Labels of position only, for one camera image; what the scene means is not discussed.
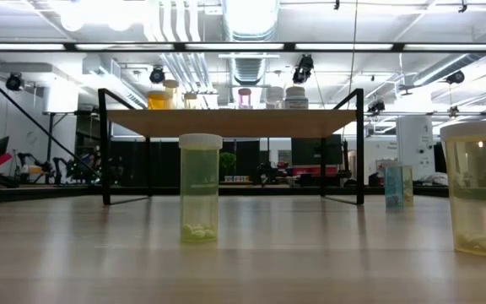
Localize wooden shelf black metal frame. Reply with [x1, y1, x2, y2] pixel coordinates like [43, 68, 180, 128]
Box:
[97, 87, 365, 207]

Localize large orange pill bottle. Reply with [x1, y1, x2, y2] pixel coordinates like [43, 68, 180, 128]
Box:
[147, 90, 171, 111]

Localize yellow-green pill bottle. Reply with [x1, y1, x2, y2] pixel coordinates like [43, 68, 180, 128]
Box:
[178, 133, 224, 245]

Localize green background plant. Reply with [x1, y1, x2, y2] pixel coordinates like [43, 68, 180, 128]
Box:
[219, 151, 236, 182]

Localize light blue pill bottle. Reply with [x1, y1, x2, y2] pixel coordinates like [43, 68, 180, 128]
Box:
[382, 162, 405, 209]

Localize small yellow pill bottle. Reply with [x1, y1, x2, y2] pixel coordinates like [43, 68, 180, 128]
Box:
[402, 164, 415, 208]

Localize black wall monitor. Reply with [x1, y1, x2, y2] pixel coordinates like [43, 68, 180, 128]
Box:
[291, 134, 343, 166]

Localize white labelled medicine bottle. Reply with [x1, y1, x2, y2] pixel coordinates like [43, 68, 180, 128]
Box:
[283, 85, 310, 111]

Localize red cabinet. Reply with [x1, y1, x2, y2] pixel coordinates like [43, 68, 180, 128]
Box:
[292, 165, 339, 177]

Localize white pillar with signs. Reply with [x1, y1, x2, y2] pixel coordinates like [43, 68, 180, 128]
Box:
[396, 116, 435, 178]

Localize large amber bottle white pills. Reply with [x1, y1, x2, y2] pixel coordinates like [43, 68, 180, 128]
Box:
[439, 120, 486, 258]

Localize black aluminium rig frame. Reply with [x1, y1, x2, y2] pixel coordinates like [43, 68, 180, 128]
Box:
[0, 41, 486, 178]

